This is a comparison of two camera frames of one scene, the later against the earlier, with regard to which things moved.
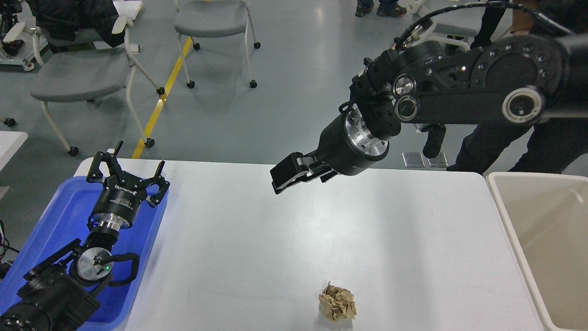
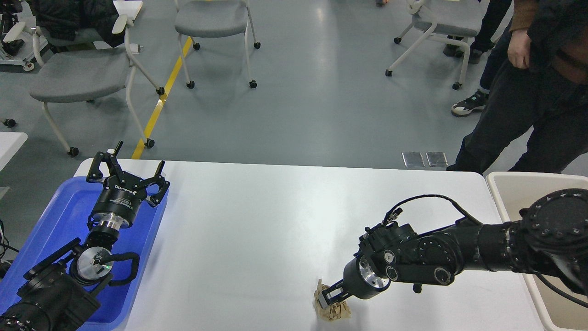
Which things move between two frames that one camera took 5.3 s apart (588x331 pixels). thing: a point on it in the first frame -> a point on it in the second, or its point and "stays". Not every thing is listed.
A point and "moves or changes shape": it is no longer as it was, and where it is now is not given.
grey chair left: x=80 y=72 stays
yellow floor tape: x=141 y=146 stays
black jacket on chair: x=93 y=19 stays
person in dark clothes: x=553 y=146 stays
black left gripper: x=119 y=200 stays
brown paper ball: x=337 y=303 moves or changes shape
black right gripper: x=347 y=148 -> x=359 y=279
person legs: x=387 y=8 -> x=493 y=26
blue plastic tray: x=63 y=219 stays
